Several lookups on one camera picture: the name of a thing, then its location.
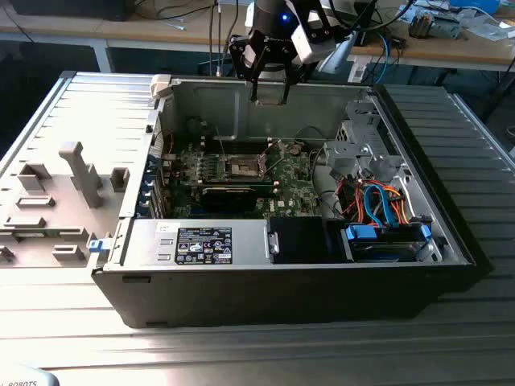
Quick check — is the black open PC case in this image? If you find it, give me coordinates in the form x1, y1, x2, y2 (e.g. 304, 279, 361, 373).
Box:
91, 74, 495, 329

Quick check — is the clear plastic bag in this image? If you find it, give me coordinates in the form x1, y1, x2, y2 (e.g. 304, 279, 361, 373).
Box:
462, 14, 515, 43

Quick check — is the pale teach pendant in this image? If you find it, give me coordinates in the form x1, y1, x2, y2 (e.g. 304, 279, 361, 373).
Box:
0, 363, 61, 386

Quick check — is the grey metal drive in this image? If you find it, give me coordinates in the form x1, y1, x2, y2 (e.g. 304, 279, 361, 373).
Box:
432, 14, 464, 40

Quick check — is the grey power supply unit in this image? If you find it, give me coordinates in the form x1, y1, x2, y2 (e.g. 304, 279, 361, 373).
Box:
119, 218, 271, 267

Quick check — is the beige plastic clip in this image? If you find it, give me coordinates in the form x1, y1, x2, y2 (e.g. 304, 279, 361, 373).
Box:
148, 73, 175, 101

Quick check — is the black plastic shroud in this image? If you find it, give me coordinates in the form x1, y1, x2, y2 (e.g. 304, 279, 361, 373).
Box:
268, 216, 336, 265

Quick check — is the CPU socket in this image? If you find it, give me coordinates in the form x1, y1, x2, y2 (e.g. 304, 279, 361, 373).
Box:
223, 152, 270, 181

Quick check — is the green motherboard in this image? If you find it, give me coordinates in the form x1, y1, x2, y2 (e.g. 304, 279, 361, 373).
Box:
160, 136, 325, 220

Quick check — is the white barcode tag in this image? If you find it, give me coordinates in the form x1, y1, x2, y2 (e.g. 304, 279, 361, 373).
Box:
348, 64, 368, 84

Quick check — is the dark monitor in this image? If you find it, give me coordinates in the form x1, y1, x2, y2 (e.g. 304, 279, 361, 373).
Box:
7, 0, 130, 22

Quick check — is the blue disk carrier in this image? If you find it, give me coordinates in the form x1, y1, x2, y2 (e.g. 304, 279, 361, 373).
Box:
340, 222, 435, 263

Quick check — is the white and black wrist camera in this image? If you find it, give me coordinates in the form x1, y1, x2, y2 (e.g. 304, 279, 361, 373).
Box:
290, 0, 338, 66

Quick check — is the blue round cable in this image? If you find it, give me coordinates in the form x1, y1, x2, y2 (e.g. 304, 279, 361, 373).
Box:
373, 30, 395, 84

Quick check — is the graphics card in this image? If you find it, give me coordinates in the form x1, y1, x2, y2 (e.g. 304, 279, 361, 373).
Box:
200, 184, 258, 213

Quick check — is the metal wire locking lever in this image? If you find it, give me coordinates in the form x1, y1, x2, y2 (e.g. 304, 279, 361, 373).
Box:
214, 125, 226, 160

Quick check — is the grey parts rack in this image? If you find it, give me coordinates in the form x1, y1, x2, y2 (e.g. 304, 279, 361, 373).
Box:
0, 140, 132, 269

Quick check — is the CPU cooler with fins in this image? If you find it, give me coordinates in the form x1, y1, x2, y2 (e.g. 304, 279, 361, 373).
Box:
407, 10, 436, 40

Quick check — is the blue case latch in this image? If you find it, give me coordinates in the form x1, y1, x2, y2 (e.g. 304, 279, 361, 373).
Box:
86, 238, 113, 255

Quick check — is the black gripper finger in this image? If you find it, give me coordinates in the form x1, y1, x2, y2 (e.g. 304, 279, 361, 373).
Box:
229, 34, 265, 104
281, 44, 314, 105

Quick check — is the orange and red wire bundle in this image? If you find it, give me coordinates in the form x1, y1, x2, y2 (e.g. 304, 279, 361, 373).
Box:
336, 179, 412, 226

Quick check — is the blue plastic box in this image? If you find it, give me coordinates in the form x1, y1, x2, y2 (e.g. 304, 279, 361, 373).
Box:
448, 0, 502, 12

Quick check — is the blue flat data wire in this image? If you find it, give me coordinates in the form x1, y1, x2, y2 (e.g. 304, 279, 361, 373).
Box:
361, 181, 399, 231

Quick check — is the silver metal drive cage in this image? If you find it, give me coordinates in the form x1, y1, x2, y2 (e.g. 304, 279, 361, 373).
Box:
323, 99, 408, 184

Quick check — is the wooden desk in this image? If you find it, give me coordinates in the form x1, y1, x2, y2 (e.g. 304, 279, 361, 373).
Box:
0, 0, 515, 74

